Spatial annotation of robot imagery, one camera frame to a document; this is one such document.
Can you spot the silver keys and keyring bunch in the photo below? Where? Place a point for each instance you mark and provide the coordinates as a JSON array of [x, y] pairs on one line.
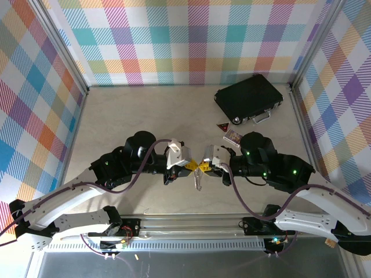
[[197, 181]]

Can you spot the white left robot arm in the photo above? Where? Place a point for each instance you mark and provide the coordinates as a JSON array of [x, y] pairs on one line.
[[72, 197]]

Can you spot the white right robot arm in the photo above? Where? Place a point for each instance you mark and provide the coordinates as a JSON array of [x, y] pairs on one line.
[[319, 199]]

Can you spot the blue playing card box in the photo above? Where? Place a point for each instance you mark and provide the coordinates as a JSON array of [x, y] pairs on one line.
[[232, 136]]

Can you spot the red black triangular token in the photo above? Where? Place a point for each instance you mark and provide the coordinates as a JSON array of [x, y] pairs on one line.
[[223, 126]]

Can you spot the black ribbed aluminium case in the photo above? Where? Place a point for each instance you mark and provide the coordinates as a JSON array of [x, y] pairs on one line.
[[246, 97]]

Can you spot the small tan connector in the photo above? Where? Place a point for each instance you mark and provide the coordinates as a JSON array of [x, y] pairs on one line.
[[330, 243]]

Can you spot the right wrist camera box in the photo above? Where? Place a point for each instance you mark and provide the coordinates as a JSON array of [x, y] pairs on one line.
[[210, 153]]

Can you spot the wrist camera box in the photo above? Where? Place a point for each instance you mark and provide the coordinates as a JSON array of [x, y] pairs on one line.
[[210, 153], [179, 155]]

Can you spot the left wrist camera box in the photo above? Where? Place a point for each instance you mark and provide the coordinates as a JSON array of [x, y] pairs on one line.
[[179, 155]]

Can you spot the aluminium table edge rail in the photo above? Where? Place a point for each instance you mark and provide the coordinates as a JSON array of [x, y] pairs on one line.
[[304, 133], [72, 139]]

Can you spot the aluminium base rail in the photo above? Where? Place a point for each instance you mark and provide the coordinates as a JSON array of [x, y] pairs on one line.
[[188, 224]]

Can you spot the aluminium frame post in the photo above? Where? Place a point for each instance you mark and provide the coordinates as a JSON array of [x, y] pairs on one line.
[[317, 46], [61, 49]]

